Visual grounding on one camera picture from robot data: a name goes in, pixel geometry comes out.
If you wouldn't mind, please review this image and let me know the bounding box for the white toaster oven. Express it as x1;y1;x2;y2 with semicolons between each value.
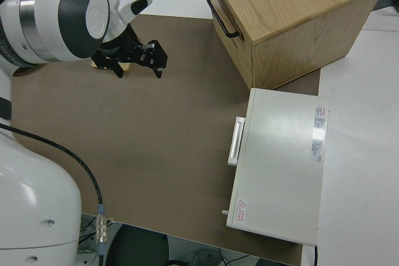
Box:
220;87;330;246

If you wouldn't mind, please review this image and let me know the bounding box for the black cable with metal connector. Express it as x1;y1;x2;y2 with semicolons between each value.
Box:
0;124;108;266

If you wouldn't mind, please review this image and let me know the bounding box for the black round pedestal base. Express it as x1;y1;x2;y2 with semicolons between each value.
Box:
107;224;170;266

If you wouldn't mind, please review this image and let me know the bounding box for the wooden mug tree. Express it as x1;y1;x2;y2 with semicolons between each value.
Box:
90;61;132;72

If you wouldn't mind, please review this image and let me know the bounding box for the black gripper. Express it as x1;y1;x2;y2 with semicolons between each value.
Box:
92;25;168;80

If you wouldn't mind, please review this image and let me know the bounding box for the wooden box with black handle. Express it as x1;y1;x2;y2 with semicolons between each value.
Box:
203;0;386;91

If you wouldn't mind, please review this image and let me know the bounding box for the brown table mat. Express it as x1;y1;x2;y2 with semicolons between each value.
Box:
11;14;322;266

